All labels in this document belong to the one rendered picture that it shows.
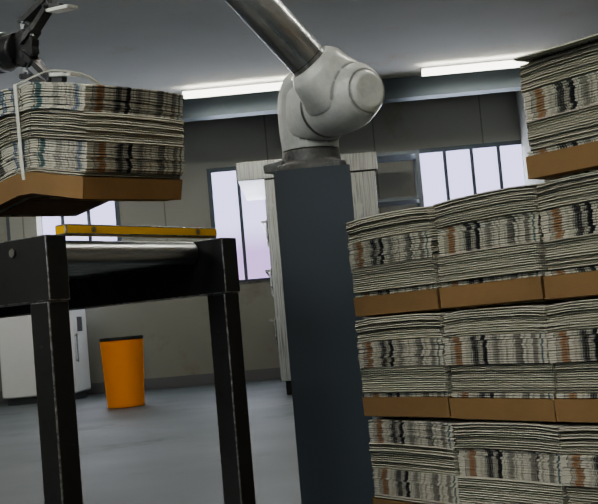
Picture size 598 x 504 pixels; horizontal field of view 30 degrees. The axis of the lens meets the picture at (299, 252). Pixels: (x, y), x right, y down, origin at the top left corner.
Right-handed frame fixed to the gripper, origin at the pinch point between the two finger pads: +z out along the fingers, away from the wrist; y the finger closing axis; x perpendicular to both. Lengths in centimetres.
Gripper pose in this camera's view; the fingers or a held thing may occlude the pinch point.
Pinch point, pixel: (70, 39)
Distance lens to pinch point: 248.2
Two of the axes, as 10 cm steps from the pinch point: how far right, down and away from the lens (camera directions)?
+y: 0.4, 10.0, 0.1
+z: 8.1, -0.3, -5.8
